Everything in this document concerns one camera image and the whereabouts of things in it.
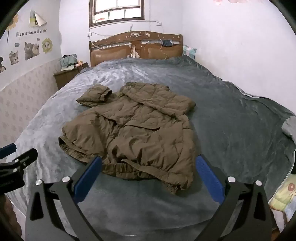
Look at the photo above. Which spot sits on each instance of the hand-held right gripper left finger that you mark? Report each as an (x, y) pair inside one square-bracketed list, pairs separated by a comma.
[(89, 178)]

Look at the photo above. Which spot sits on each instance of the folded grey cloth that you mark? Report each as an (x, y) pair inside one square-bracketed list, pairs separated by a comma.
[(290, 127)]

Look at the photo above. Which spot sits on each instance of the checked pillow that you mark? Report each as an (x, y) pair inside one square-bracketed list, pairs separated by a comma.
[(189, 51)]

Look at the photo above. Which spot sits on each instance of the cartoon printed sheet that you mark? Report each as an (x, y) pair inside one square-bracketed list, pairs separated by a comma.
[(285, 194)]

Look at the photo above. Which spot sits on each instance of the olive brown padded jacket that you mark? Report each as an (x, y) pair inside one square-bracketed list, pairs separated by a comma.
[(143, 129)]

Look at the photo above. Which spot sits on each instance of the single kitten wall sticker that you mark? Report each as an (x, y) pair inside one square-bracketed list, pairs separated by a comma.
[(13, 58)]

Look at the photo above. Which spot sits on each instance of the green bag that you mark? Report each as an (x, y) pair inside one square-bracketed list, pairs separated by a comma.
[(67, 62)]

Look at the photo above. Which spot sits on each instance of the peeling wall poster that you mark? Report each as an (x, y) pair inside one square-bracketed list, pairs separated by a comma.
[(37, 19)]

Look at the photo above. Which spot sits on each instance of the brown wooden headboard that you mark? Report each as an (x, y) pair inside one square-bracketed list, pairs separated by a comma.
[(138, 47)]

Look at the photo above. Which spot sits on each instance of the tall sunflower wall sticker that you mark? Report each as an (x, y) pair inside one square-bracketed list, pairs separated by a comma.
[(12, 23)]

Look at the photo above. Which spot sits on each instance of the black device on headboard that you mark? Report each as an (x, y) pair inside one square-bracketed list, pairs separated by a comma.
[(167, 43)]

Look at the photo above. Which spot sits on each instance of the yellow green flower sticker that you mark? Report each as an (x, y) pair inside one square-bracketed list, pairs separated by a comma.
[(47, 45)]

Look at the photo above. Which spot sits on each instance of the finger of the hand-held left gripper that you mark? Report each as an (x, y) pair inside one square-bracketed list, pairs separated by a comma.
[(8, 149), (25, 157)]

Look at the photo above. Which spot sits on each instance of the grey plush bed blanket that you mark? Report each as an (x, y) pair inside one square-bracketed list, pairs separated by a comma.
[(226, 120)]

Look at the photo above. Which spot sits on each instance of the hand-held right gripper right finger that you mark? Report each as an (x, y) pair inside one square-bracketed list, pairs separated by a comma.
[(209, 178)]

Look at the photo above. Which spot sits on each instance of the white wall socket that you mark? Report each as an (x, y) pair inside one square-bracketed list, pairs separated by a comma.
[(158, 23)]

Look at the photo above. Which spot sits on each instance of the brown wooden nightstand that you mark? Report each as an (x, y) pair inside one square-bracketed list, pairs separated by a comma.
[(67, 75)]

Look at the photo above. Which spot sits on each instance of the dark framed window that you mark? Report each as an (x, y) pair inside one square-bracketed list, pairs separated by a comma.
[(116, 11)]

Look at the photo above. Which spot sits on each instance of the lettering wall sticker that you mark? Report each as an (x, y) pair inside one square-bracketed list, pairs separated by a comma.
[(30, 33)]

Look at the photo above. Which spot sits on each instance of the two cats wall sticker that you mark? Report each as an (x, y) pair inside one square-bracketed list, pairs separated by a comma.
[(31, 51)]

